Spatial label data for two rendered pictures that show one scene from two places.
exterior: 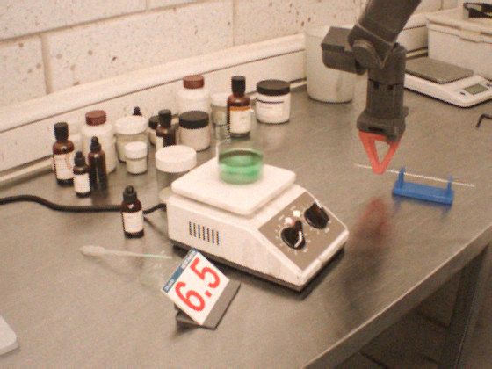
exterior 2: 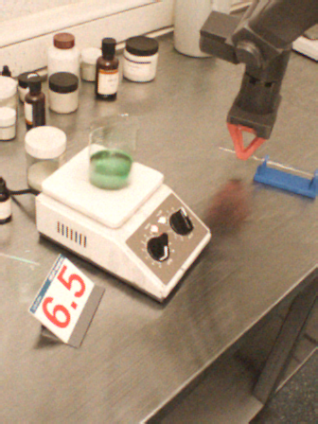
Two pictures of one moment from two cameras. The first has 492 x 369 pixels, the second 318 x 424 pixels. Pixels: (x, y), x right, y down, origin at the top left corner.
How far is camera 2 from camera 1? 0.20 m
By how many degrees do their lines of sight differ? 13
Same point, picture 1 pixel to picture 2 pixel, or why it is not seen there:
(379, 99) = (254, 95)
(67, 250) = not seen: outside the picture
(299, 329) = (160, 351)
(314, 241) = (178, 250)
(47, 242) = not seen: outside the picture
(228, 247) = (95, 251)
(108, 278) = not seen: outside the picture
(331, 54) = (209, 43)
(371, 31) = (260, 35)
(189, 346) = (53, 371)
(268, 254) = (133, 266)
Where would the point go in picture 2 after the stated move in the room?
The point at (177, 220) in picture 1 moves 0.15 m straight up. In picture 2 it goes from (46, 218) to (44, 119)
